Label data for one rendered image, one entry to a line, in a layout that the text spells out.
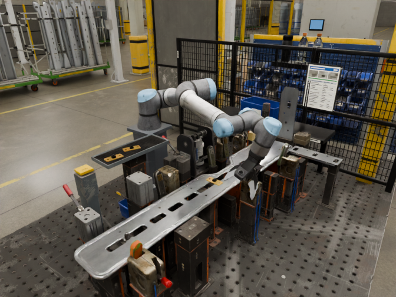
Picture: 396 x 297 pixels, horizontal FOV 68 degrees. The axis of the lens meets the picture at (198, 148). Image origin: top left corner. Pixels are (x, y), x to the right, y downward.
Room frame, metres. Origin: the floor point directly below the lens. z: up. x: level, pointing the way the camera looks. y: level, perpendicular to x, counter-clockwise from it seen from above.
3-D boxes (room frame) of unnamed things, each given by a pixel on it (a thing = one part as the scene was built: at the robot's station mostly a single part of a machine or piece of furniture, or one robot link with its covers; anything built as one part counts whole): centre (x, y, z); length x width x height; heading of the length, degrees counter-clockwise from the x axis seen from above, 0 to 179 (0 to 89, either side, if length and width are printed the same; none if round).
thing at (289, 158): (1.43, -0.51, 0.87); 0.12 x 0.09 x 0.35; 49
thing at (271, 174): (1.35, -0.39, 0.84); 0.11 x 0.08 x 0.29; 49
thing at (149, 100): (1.78, 0.31, 1.27); 0.13 x 0.12 x 0.14; 123
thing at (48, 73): (8.61, 3.58, 0.88); 1.91 x 1.01 x 1.76; 145
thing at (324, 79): (1.96, -0.83, 1.30); 0.23 x 0.02 x 0.31; 49
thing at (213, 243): (1.20, -0.03, 0.84); 0.17 x 0.06 x 0.29; 49
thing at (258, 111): (2.11, -0.48, 1.10); 0.30 x 0.17 x 0.13; 43
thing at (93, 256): (1.24, -0.07, 1.00); 1.38 x 0.22 x 0.02; 139
